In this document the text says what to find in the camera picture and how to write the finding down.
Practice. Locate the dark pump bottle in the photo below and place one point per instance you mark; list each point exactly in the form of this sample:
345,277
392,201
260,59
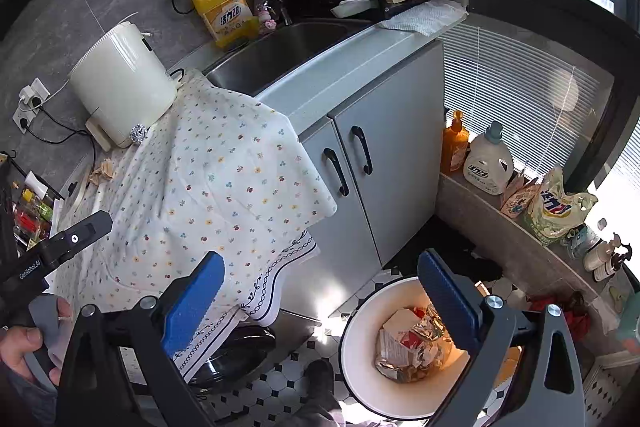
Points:
615,264

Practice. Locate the white soap dish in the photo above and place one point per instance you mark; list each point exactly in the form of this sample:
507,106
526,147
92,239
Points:
352,8

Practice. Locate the small foil ball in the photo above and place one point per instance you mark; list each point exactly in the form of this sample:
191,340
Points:
137,134

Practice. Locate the white dishcloth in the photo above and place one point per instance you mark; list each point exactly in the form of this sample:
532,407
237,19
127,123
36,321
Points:
425,17

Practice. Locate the wall socket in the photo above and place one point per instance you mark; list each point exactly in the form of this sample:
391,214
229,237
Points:
30,107

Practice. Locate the white laundry detergent bottle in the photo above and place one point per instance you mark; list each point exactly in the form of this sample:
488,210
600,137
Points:
487,164

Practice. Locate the window blinds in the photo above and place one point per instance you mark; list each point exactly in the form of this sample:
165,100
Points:
525,107

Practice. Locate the crumpled brown paper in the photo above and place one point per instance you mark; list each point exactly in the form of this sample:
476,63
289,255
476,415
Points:
102,172

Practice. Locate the white trash bin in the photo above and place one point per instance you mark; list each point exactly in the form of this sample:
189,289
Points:
360,357

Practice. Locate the black round stool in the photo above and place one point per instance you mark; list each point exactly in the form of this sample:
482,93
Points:
235,352

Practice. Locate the white charger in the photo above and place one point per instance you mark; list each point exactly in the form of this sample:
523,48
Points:
30,98

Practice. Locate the faucet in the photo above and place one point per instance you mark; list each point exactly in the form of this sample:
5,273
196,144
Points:
280,4

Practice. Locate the floral tablecloth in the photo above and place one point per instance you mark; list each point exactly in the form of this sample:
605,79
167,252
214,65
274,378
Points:
210,167

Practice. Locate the grey sink cabinet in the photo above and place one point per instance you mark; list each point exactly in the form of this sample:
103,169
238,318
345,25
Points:
400,132

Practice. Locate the black spice rack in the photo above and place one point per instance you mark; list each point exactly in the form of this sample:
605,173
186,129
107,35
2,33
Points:
10,167

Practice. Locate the white pump bottle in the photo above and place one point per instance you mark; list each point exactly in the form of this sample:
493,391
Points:
600,254

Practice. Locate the person's left hand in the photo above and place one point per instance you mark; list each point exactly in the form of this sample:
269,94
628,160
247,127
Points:
20,344

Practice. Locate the white embroidered cloth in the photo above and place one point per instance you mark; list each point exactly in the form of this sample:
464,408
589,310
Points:
280,277

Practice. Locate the silver snack bag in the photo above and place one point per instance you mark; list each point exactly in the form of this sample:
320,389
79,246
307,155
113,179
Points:
395,367

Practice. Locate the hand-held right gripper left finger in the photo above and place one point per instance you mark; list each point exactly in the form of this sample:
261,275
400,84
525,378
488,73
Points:
195,302

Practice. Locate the red and white carton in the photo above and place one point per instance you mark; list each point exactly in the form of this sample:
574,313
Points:
400,332

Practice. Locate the pink toy figure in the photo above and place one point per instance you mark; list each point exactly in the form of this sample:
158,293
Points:
267,17

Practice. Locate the cream round kitchen appliance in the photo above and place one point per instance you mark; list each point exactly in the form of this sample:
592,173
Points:
120,82

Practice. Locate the white seasoning bottle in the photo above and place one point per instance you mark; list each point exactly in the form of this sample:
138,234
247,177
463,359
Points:
37,184

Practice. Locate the detergent refill pouch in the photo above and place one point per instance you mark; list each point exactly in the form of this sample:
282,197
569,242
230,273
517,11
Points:
555,212

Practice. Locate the yellow dish soap bottle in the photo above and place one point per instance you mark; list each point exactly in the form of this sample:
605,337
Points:
230,14

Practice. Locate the red cloth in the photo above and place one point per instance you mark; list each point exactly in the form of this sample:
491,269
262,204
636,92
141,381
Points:
575,317

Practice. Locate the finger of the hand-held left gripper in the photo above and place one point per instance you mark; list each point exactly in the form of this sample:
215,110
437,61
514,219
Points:
75,238

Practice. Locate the dark cloth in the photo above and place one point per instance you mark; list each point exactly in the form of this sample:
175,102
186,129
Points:
465,257

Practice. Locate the orange bottle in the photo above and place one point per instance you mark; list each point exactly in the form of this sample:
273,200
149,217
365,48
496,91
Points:
454,147

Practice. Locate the small printed packet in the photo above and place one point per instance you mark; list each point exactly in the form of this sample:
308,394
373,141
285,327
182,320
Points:
520,199

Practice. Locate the person's foot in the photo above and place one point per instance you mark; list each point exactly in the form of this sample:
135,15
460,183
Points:
315,392

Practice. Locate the steel sink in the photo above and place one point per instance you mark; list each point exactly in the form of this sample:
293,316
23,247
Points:
290,52

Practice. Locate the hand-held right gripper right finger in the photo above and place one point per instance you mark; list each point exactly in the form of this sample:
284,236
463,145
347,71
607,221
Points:
445,302

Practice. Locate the person's left forearm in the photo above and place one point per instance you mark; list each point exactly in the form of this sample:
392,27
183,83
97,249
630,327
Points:
25,402

